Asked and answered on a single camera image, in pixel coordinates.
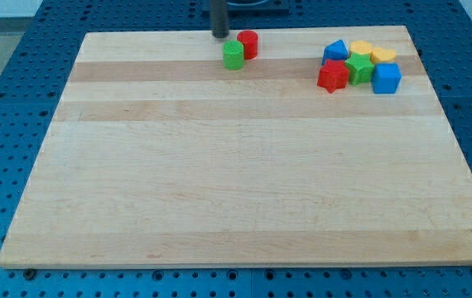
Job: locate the yellow hexagon block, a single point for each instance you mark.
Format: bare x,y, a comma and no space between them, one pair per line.
360,47

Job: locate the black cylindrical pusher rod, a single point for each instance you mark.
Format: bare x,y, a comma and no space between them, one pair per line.
219,18

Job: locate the green cylinder block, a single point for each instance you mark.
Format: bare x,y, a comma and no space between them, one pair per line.
233,55

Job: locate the yellow heart block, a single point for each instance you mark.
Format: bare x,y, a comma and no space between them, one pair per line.
382,55

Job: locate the red star block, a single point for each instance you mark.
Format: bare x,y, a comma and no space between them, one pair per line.
333,75

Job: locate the red cylinder block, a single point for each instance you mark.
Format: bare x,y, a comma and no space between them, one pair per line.
249,39

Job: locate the green star block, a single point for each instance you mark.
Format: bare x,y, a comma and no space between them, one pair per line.
360,68

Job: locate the blue triangle block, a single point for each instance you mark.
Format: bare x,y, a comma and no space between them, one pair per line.
335,51

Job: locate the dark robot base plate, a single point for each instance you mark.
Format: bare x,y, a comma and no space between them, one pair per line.
236,7

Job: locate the light wooden board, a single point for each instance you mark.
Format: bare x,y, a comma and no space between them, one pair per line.
159,157

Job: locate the blue cube block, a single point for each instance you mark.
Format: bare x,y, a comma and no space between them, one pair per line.
386,78

